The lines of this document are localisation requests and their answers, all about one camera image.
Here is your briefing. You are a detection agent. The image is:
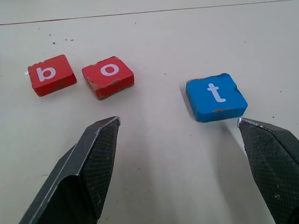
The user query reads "red letter b block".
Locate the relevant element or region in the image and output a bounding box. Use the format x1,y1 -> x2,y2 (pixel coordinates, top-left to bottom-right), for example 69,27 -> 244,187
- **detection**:
27,54 -> 78,97

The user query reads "blue letter t block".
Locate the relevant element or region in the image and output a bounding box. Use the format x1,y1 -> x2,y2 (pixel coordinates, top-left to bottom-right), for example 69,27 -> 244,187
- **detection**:
185,73 -> 249,123

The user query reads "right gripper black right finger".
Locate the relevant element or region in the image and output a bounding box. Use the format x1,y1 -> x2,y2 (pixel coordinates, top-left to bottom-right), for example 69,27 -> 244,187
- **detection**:
237,117 -> 299,224

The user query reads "red letter o block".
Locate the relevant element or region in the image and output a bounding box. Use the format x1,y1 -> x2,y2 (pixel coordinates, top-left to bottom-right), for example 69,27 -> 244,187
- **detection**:
81,56 -> 135,101

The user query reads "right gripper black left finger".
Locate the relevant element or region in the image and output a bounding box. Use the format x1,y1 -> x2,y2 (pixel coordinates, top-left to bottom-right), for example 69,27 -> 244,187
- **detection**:
18,116 -> 121,224

